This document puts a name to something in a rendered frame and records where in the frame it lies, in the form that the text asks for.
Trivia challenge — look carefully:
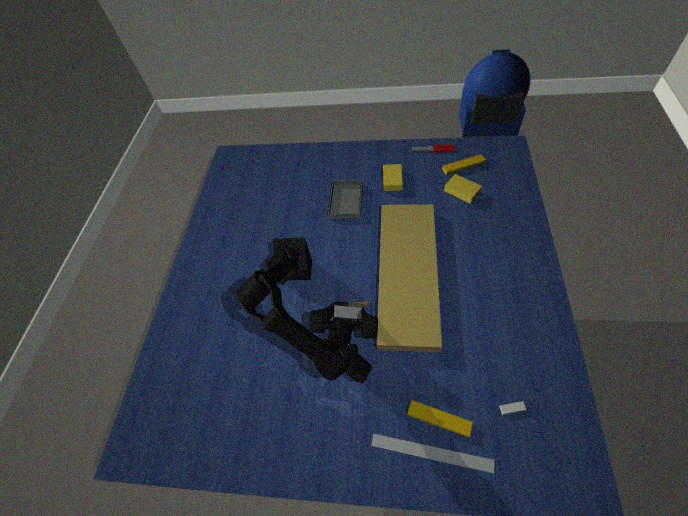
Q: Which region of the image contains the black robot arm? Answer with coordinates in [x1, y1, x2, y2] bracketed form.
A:
[236, 244, 372, 384]

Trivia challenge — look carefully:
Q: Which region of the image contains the red-handled awl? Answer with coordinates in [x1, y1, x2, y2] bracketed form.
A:
[412, 144, 455, 152]

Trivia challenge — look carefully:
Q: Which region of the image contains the small white flat rectangular block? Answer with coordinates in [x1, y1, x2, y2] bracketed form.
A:
[499, 401, 527, 415]

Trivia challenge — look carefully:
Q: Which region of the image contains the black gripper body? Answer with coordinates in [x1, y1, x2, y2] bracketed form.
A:
[309, 310, 378, 341]

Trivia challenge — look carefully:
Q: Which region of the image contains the long grey flat bar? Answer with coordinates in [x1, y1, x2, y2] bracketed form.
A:
[371, 433, 495, 473]

